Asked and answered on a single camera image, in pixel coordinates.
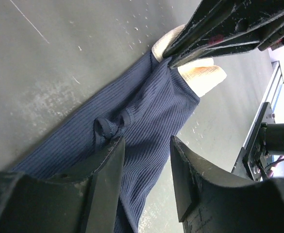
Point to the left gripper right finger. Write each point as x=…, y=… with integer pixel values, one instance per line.
x=212, y=200

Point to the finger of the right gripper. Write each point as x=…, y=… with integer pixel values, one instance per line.
x=227, y=18

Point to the navy underwear with cream waistband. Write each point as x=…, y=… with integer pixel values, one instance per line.
x=146, y=105

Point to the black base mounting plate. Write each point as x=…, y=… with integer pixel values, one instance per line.
x=251, y=158

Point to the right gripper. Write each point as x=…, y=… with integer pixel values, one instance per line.
x=269, y=35

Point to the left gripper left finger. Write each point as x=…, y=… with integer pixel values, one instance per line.
x=81, y=199

